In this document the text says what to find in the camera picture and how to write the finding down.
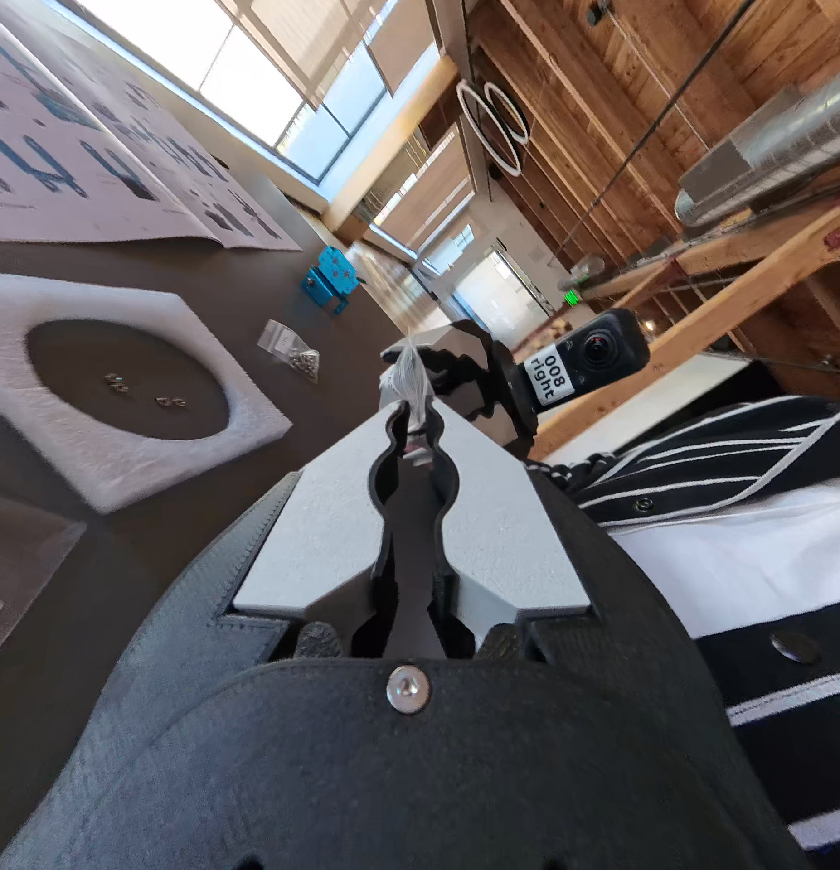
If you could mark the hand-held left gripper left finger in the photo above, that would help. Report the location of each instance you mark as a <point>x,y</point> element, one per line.
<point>318,537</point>

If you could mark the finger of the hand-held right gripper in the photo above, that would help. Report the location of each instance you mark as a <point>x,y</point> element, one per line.
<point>511,428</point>
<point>447,336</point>

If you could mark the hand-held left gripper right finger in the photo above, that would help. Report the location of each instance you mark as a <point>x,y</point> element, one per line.
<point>508,537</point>

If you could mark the puffy clear screw bag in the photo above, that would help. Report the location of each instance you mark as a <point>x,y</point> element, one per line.
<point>413,374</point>

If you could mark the white foam frame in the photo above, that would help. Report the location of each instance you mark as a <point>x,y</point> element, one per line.
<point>256,421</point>

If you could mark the person's right forearm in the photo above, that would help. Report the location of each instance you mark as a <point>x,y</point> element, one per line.
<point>569,472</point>

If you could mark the dark desk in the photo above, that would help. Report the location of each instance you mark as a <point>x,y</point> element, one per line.
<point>209,516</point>

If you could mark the thick wooden column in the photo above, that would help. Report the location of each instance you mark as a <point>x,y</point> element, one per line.
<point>732,299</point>

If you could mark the flat labelled screw bag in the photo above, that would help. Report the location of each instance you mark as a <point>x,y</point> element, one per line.
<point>287,340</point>

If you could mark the flat clear labelled bag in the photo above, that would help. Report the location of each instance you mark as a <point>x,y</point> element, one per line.
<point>25,564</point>

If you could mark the open instruction booklet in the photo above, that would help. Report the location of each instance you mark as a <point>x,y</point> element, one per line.
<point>120,204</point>

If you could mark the blue metal bracket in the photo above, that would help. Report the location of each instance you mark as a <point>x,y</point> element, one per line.
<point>328,272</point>

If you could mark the metal air duct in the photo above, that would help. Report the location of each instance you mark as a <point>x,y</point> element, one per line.
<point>766,163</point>

